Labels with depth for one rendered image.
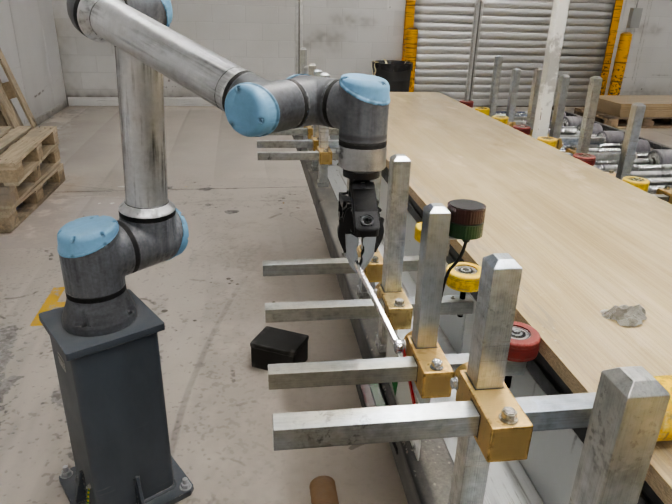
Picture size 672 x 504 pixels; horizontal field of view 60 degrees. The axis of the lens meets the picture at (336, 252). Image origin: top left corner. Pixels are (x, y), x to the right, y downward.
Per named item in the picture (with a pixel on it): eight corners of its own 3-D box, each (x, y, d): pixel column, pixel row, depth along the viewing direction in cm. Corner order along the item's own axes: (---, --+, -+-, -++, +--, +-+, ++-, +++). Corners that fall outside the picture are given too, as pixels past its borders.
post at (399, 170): (379, 368, 130) (393, 157, 111) (376, 359, 133) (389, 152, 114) (395, 367, 130) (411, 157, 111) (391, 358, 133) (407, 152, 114)
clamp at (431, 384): (421, 399, 94) (423, 373, 92) (401, 353, 106) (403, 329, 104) (454, 397, 95) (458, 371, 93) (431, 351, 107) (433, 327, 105)
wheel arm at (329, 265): (263, 280, 140) (262, 264, 139) (262, 274, 143) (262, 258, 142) (436, 273, 146) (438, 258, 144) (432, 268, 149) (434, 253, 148)
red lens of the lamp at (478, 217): (453, 225, 89) (454, 211, 88) (441, 212, 94) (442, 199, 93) (490, 224, 90) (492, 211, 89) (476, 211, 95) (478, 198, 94)
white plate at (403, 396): (415, 461, 98) (420, 413, 94) (383, 371, 121) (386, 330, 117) (418, 461, 98) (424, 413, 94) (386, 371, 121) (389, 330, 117)
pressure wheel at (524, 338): (493, 402, 97) (503, 343, 93) (476, 374, 105) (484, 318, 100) (538, 399, 98) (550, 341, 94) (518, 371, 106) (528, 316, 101)
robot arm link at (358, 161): (391, 150, 105) (339, 150, 104) (390, 176, 107) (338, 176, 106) (381, 139, 113) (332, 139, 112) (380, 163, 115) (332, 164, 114)
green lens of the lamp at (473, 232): (451, 240, 90) (452, 227, 89) (439, 226, 95) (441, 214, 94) (488, 239, 91) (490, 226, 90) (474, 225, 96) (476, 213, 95)
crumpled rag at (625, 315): (622, 330, 100) (625, 318, 99) (593, 311, 106) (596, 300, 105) (661, 322, 103) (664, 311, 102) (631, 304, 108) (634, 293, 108)
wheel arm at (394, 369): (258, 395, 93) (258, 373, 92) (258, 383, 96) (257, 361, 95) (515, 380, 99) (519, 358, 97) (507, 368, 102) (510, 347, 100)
